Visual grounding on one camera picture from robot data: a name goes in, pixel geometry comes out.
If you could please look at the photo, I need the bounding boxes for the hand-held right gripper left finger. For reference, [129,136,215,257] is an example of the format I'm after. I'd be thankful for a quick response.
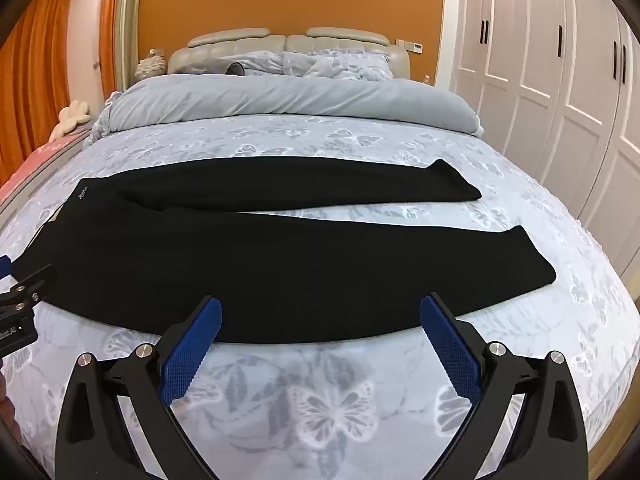
[55,296,223,480]

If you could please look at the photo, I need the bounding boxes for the orange curtain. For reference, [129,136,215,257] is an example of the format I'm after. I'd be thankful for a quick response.
[0,0,76,176]

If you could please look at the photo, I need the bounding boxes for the cream padded headboard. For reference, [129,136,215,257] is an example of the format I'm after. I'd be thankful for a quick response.
[167,27,411,81]

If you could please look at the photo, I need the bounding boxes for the butterfly print bed sheet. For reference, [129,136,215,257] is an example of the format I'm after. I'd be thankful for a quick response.
[0,112,640,480]

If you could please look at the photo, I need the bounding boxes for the pink blanket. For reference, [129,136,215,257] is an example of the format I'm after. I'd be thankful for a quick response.
[0,137,76,196]

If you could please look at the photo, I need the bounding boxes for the black pants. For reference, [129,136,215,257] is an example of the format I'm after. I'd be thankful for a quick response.
[10,158,557,346]

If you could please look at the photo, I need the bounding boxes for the white flower plush cushion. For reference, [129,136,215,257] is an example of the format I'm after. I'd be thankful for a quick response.
[50,100,93,143]

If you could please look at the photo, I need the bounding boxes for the white bedside ornament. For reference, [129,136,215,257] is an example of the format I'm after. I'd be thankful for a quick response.
[137,47,169,79]

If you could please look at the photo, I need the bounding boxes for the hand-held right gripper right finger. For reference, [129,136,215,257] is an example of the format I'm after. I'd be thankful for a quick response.
[419,292,593,480]

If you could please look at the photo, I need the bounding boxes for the white wardrobe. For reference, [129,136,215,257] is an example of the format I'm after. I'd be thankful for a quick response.
[450,0,640,281]

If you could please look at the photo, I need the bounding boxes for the grey duvet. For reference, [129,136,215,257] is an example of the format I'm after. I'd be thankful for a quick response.
[90,74,485,147]

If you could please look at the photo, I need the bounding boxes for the floral grey pillow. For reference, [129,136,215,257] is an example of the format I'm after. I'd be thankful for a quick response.
[220,51,288,78]
[284,50,394,82]

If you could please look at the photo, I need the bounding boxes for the cream wall moulding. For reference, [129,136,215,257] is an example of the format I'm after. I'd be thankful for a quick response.
[115,0,147,91]

